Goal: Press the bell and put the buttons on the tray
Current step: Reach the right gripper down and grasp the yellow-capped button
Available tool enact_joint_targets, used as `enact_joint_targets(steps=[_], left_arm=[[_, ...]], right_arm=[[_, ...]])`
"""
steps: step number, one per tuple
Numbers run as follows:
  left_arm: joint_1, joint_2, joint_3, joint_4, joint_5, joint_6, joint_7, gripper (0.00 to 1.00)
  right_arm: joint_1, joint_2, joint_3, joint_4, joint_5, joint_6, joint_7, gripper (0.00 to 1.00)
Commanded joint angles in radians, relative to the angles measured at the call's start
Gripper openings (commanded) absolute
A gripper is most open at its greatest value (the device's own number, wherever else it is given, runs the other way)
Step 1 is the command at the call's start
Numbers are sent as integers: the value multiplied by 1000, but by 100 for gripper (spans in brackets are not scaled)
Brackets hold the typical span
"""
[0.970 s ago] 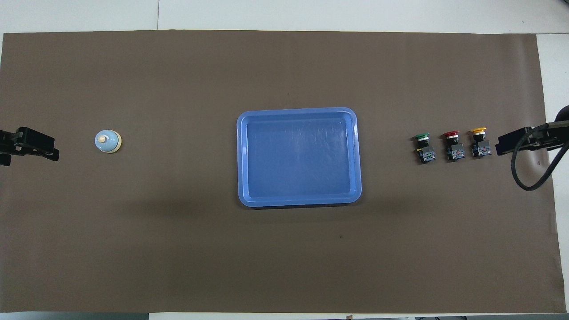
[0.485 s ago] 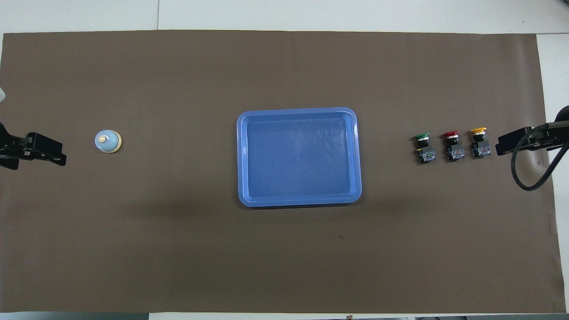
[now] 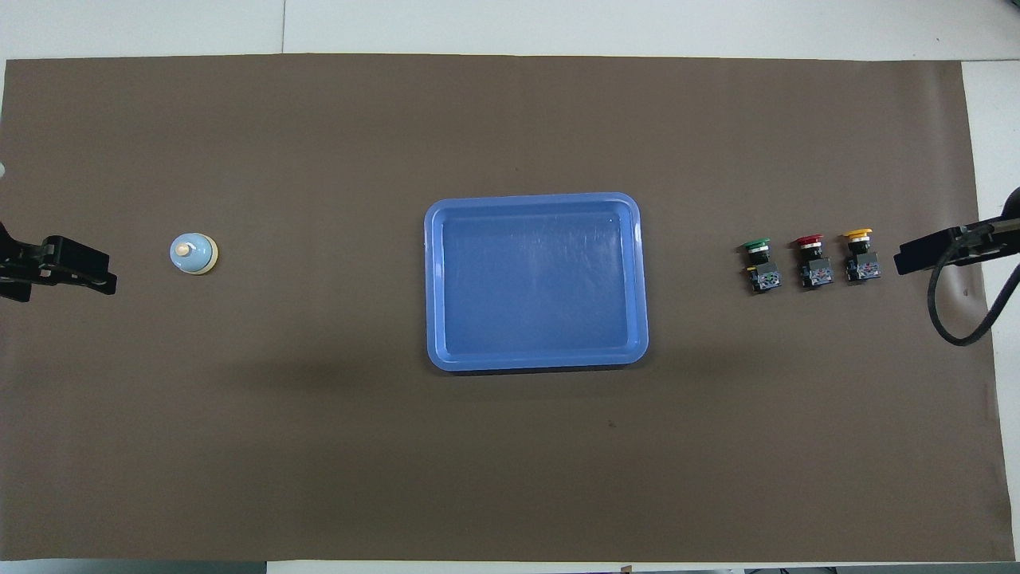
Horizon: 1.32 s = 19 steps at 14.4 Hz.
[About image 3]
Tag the brown table mat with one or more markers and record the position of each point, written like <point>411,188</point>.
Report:
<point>319,446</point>

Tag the yellow push button switch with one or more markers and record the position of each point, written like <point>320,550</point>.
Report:
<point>858,234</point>

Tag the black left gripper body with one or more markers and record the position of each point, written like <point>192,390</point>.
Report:
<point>20,267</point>

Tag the green push button switch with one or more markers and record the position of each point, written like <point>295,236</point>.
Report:
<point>755,245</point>

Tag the red push button switch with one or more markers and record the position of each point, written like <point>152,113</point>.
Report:
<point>810,240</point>

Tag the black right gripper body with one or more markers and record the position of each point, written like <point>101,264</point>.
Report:
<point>984,249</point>

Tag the light blue desk bell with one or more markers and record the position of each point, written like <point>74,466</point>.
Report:
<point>191,253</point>

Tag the blue plastic tray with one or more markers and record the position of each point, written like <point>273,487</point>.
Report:
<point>538,283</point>

